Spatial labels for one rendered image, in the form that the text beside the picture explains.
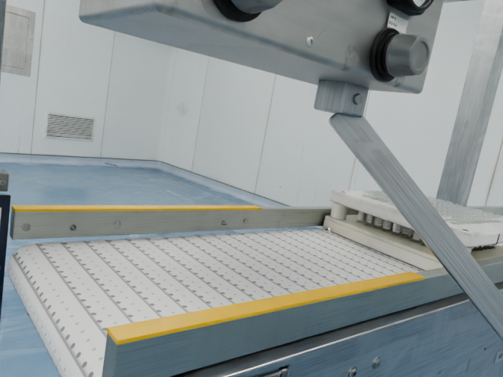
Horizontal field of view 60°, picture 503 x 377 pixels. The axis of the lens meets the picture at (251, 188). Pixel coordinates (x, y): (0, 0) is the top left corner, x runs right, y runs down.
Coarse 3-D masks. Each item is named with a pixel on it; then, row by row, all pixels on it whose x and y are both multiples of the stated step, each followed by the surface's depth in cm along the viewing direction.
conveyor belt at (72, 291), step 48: (96, 240) 51; (144, 240) 54; (192, 240) 57; (240, 240) 61; (288, 240) 65; (336, 240) 70; (48, 288) 38; (96, 288) 39; (144, 288) 40; (192, 288) 42; (240, 288) 44; (288, 288) 47; (48, 336) 34; (96, 336) 31
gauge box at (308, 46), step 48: (96, 0) 23; (144, 0) 19; (192, 0) 19; (288, 0) 22; (336, 0) 24; (384, 0) 27; (192, 48) 29; (240, 48) 25; (288, 48) 23; (336, 48) 25; (432, 48) 31
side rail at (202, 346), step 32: (384, 288) 42; (416, 288) 46; (448, 288) 51; (256, 320) 31; (288, 320) 34; (320, 320) 36; (352, 320) 39; (128, 352) 25; (160, 352) 26; (192, 352) 28; (224, 352) 30
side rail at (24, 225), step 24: (24, 216) 45; (48, 216) 47; (72, 216) 49; (96, 216) 50; (120, 216) 52; (144, 216) 54; (168, 216) 56; (192, 216) 59; (216, 216) 61; (240, 216) 64; (264, 216) 67; (288, 216) 71; (312, 216) 74
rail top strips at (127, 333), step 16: (16, 208) 45; (32, 208) 46; (48, 208) 47; (64, 208) 48; (80, 208) 49; (96, 208) 50; (112, 208) 52; (128, 208) 53; (144, 208) 54; (160, 208) 55; (176, 208) 57; (192, 208) 59; (208, 208) 60; (224, 208) 62; (240, 208) 64; (256, 208) 66; (320, 288) 38; (336, 288) 38; (352, 288) 39; (368, 288) 40; (240, 304) 32; (256, 304) 32; (272, 304) 33; (288, 304) 33; (304, 304) 34; (160, 320) 27; (176, 320) 28; (192, 320) 28; (208, 320) 29; (224, 320) 29; (112, 336) 25; (128, 336) 25; (144, 336) 26
